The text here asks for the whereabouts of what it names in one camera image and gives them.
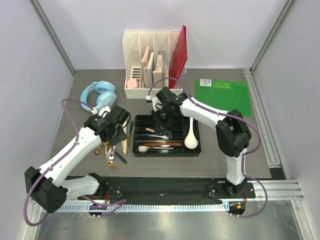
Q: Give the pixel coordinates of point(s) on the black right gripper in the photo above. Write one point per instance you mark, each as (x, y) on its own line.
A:
(159, 125)

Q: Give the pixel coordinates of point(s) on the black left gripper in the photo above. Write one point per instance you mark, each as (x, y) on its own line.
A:
(122, 136)

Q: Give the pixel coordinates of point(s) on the blue plastic spoon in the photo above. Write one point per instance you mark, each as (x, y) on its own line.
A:
(164, 133)

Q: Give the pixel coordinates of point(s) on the light blue headphones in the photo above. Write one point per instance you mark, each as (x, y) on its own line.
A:
(106, 98)

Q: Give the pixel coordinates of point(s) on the white plastic spoon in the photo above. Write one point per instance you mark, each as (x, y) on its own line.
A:
(165, 137)

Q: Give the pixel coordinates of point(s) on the small white ceramic spoon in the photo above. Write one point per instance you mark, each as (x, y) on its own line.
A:
(144, 149)

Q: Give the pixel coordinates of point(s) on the black cutlery tray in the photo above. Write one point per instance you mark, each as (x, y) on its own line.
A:
(179, 130)

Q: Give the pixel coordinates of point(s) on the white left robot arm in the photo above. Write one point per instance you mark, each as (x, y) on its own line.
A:
(47, 185)

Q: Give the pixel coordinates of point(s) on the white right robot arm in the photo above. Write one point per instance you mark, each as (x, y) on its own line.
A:
(232, 133)

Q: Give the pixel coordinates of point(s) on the copper round head spoon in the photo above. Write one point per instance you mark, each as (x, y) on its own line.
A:
(97, 150)

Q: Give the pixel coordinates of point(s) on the wooden board right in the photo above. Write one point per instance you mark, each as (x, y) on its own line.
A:
(159, 72)

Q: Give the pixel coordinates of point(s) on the wooden board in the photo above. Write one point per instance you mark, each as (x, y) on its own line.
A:
(159, 72)
(147, 66)

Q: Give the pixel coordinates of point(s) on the magenta plastic folder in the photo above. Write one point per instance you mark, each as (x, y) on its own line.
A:
(180, 55)

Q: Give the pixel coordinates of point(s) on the orange chopstick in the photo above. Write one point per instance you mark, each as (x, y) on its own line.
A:
(163, 144)

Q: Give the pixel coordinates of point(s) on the large white ceramic spoon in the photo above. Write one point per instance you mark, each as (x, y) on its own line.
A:
(191, 141)

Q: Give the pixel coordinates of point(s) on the pink cube box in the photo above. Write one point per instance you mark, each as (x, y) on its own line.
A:
(132, 83)

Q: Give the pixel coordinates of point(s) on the white chopstick in tray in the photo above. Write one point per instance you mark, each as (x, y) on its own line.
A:
(160, 147)

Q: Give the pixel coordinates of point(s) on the wooden board left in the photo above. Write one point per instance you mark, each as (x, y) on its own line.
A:
(147, 66)

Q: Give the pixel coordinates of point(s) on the black spoon in tray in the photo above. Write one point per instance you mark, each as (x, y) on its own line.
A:
(152, 150)

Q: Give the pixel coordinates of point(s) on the white file organizer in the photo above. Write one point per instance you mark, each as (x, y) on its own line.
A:
(161, 42)

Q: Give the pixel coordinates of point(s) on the green cutting mat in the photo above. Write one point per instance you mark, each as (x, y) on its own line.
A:
(224, 95)

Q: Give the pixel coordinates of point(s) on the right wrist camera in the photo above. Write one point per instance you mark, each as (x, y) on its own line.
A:
(152, 100)

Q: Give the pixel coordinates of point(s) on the green handled utensil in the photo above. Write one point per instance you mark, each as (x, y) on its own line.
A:
(121, 157)

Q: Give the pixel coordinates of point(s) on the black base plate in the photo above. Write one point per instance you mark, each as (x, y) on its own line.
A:
(131, 188)

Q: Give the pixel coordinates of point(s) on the white cable duct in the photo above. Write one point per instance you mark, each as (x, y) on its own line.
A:
(79, 207)

